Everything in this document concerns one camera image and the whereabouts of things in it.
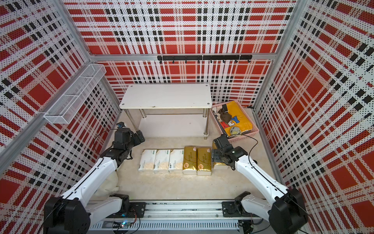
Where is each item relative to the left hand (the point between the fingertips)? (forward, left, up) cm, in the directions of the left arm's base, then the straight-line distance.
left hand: (137, 135), depth 85 cm
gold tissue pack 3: (-17, -47, -6) cm, 51 cm away
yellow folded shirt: (+20, -66, -9) cm, 70 cm away
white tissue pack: (-11, -6, -11) cm, 16 cm away
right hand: (-10, -50, -5) cm, 51 cm away
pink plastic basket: (+23, -53, -7) cm, 58 cm away
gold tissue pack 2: (-16, -40, -9) cm, 44 cm away
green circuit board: (-42, 0, -14) cm, 44 cm away
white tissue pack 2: (-12, -14, -11) cm, 21 cm away
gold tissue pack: (-12, -31, -8) cm, 35 cm away
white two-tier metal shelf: (+36, -12, -16) cm, 41 cm away
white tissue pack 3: (-11, -23, -11) cm, 27 cm away
